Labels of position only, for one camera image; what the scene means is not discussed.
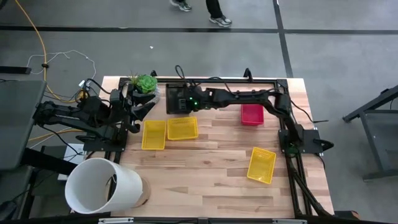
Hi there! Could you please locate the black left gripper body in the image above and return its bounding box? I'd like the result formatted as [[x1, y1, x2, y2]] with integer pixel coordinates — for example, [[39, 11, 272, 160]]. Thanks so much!
[[119, 90, 141, 133]]

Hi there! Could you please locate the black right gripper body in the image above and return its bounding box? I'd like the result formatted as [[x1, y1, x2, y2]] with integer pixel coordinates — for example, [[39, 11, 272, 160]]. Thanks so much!
[[185, 86, 208, 111]]

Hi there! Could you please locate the black plastic basket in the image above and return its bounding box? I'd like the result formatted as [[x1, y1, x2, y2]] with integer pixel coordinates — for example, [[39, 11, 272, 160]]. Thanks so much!
[[165, 83, 191, 114]]

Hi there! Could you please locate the yellow plastic basket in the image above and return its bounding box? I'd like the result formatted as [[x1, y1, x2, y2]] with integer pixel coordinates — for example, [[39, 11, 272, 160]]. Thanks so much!
[[247, 146, 277, 185], [167, 116, 199, 141], [141, 120, 167, 151]]

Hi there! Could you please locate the succulent in white pot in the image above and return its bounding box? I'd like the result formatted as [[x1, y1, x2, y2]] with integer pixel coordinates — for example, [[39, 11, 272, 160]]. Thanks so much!
[[129, 71, 162, 105]]

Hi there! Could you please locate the red plastic basket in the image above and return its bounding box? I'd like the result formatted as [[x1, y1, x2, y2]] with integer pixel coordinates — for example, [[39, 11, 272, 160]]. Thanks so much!
[[241, 104, 265, 126]]

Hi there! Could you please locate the large white cylinder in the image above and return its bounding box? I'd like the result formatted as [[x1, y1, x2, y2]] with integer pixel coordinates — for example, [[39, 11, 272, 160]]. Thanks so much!
[[64, 157, 144, 215]]

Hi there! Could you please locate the round brown disc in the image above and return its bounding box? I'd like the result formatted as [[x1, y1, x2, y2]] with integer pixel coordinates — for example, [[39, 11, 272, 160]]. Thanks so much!
[[133, 176, 152, 208]]

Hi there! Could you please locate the person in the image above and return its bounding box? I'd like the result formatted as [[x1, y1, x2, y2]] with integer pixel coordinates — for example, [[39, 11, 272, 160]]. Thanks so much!
[[169, 0, 233, 28]]

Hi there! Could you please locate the black support beam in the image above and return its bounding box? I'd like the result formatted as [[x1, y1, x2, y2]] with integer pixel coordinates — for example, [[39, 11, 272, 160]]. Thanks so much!
[[20, 147, 78, 175]]

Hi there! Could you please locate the grey desk top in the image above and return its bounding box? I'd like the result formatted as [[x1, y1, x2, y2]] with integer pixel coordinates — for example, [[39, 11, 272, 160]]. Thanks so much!
[[0, 80, 47, 170]]

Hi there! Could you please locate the black floor bar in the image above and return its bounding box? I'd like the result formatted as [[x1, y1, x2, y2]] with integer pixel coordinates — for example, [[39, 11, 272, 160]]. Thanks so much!
[[0, 66, 32, 75]]

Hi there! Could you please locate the grey side table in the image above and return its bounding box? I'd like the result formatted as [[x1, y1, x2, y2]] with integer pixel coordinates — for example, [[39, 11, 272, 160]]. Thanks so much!
[[341, 83, 398, 181]]

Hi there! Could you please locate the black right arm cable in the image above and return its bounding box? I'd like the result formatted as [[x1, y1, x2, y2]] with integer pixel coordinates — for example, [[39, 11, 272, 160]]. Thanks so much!
[[175, 65, 187, 85]]

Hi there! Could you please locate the black aluminium rig frame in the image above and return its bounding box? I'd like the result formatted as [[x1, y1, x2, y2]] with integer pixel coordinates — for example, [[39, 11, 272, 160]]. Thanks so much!
[[83, 77, 333, 218]]

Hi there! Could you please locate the thin white cable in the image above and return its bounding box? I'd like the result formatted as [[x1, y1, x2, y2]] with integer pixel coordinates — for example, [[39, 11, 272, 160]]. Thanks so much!
[[26, 49, 97, 86]]

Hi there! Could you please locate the short yellow cable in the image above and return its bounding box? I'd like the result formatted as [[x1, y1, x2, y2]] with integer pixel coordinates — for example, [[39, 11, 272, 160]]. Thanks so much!
[[27, 126, 77, 141]]

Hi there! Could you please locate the long yellow cable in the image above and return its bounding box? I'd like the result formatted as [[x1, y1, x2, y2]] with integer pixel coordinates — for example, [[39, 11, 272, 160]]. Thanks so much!
[[14, 0, 90, 104]]

